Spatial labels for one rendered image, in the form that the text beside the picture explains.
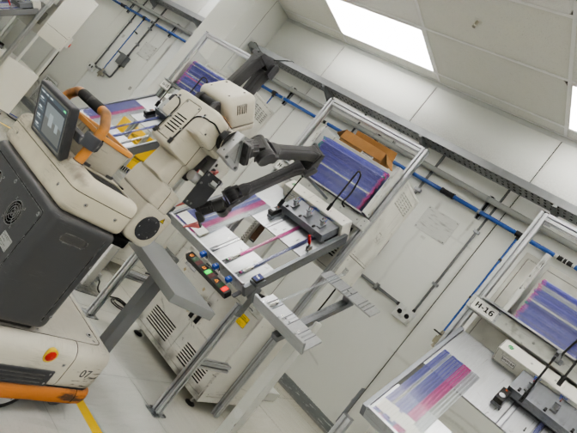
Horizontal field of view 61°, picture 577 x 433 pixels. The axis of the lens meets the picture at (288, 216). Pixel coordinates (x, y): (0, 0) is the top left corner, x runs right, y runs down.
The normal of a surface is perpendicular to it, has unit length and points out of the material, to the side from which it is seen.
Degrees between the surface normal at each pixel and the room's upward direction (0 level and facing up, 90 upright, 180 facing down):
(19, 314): 90
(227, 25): 90
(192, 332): 90
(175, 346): 90
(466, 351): 44
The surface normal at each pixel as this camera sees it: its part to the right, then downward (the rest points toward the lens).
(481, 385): 0.15, -0.81
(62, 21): 0.66, 0.51
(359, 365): -0.43, -0.36
